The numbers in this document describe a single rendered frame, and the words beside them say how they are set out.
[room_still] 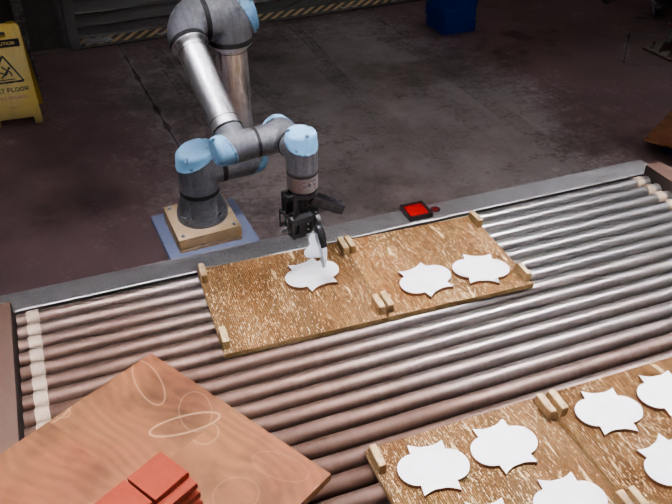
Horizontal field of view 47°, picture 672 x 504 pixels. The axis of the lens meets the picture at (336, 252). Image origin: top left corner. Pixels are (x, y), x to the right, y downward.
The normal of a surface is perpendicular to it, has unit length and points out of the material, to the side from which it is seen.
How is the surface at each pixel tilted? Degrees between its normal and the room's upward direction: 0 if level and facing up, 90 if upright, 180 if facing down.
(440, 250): 0
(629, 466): 0
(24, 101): 78
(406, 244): 0
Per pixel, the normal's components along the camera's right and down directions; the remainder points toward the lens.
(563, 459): 0.00, -0.82
